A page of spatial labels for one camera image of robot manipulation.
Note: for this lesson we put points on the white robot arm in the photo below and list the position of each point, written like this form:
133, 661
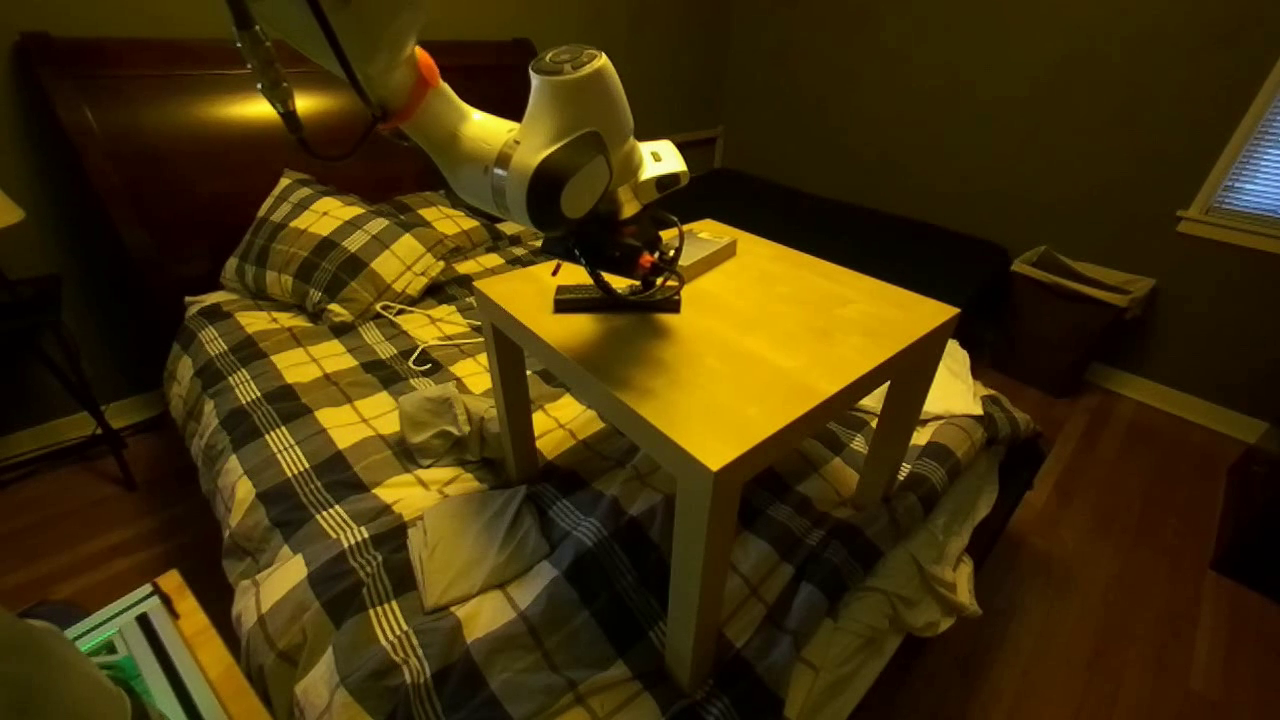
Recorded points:
568, 165

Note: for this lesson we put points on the window with blinds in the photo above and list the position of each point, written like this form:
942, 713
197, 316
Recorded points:
1242, 193

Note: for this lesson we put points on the wooden framed object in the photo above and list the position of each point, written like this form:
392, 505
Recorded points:
160, 647

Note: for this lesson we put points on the dark bench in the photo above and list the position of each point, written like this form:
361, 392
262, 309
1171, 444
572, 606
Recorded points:
915, 254

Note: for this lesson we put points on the plaid pillow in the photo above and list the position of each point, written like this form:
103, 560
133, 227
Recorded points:
338, 259

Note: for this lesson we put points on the black remote control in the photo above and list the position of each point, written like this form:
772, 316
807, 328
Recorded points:
591, 296

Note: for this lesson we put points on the wicker basket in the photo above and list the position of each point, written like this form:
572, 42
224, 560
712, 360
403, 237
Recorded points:
1061, 314

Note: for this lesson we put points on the plaid bed comforter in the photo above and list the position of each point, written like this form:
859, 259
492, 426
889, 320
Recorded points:
388, 585

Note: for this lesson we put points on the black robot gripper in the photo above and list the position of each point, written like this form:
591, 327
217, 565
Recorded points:
641, 250

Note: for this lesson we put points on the small tan box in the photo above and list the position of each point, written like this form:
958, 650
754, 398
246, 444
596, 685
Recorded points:
698, 254

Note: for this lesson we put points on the light wooden side table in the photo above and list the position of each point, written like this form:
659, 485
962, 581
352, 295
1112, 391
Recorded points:
766, 350

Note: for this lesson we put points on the dark wooden headboard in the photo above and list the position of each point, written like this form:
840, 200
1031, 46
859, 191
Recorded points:
173, 154

